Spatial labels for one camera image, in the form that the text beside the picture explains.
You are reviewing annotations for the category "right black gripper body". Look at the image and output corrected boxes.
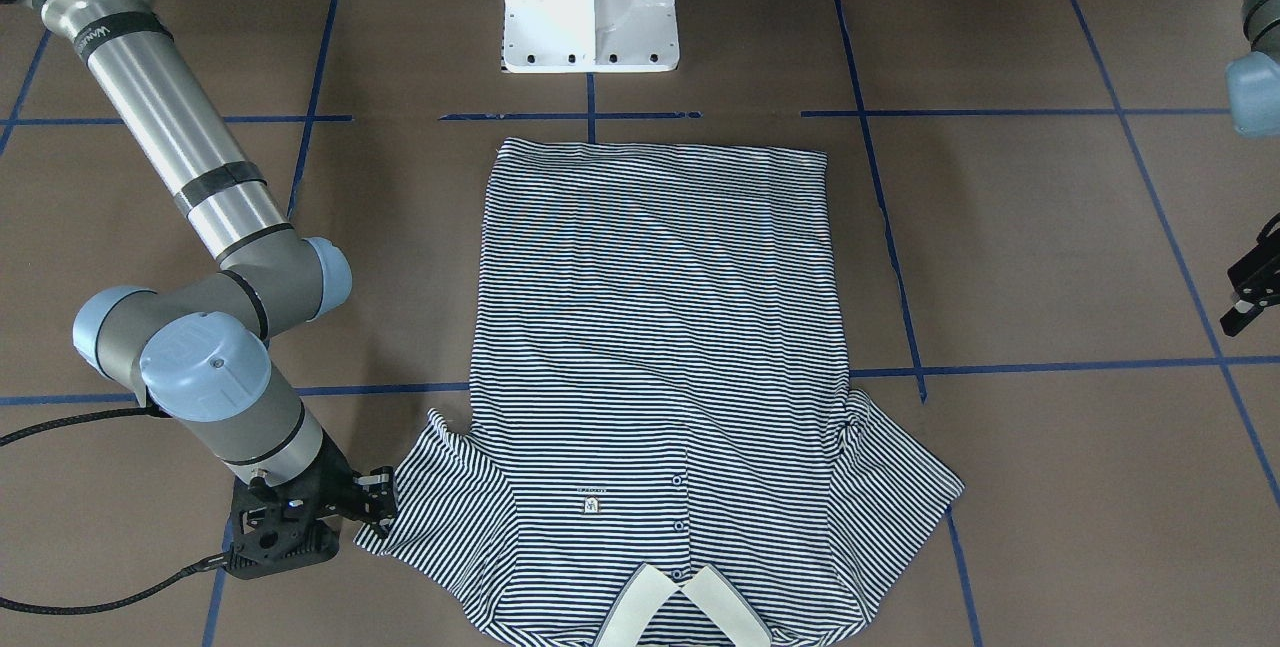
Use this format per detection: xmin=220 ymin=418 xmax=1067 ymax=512
xmin=229 ymin=468 xmax=362 ymax=580

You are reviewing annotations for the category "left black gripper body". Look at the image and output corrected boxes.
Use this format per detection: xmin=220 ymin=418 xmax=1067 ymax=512
xmin=1228 ymin=217 xmax=1279 ymax=310

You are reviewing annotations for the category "blue white striped polo shirt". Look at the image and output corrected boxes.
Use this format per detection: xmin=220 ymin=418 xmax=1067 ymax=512
xmin=355 ymin=138 xmax=964 ymax=646

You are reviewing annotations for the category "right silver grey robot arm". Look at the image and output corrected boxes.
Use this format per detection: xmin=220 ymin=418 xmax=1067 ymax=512
xmin=4 ymin=0 xmax=397 ymax=579

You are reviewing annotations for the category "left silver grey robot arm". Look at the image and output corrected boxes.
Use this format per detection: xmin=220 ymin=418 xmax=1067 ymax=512
xmin=1220 ymin=0 xmax=1279 ymax=337

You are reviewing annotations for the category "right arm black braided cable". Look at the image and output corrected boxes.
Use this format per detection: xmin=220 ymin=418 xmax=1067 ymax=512
xmin=0 ymin=405 xmax=236 ymax=616

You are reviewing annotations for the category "white metal base plate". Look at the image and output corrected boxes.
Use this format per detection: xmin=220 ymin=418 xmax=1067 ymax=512
xmin=500 ymin=0 xmax=681 ymax=74

